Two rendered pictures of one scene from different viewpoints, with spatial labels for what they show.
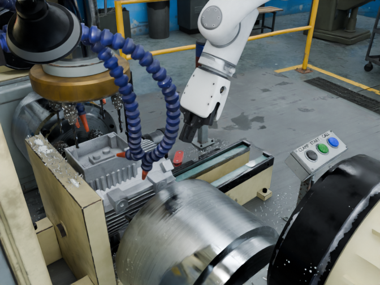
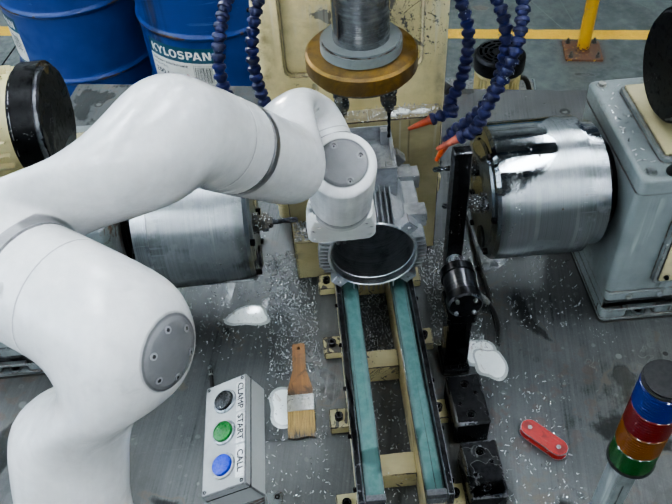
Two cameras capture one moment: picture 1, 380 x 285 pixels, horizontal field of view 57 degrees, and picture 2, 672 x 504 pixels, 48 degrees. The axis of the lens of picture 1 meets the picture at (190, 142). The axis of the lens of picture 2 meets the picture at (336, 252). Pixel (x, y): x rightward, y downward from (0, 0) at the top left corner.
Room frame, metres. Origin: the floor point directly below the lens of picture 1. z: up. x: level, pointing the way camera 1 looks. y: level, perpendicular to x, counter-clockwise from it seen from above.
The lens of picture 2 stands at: (1.23, -0.66, 1.98)
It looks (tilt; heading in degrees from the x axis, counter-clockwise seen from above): 46 degrees down; 128
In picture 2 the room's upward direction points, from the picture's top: 4 degrees counter-clockwise
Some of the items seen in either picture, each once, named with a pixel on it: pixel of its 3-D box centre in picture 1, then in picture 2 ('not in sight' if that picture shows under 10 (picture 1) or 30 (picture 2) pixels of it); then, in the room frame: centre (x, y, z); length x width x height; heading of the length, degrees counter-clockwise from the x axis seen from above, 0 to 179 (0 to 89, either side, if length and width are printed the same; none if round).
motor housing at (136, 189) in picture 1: (122, 189); (368, 216); (0.66, 0.16, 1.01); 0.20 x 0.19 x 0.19; 129
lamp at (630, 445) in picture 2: not in sight; (643, 431); (1.23, -0.05, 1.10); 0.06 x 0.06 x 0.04
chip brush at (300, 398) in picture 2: not in sight; (300, 389); (0.68, -0.10, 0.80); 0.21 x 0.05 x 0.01; 129
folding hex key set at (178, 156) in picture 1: (178, 158); (543, 439); (1.09, 0.04, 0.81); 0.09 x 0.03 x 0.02; 172
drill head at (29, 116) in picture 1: (60, 129); (547, 185); (0.90, 0.39, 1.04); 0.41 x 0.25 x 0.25; 40
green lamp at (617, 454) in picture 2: not in sight; (634, 449); (1.23, -0.05, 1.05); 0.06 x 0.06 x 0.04
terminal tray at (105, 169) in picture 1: (102, 162); (365, 163); (0.63, 0.19, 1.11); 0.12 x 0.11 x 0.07; 129
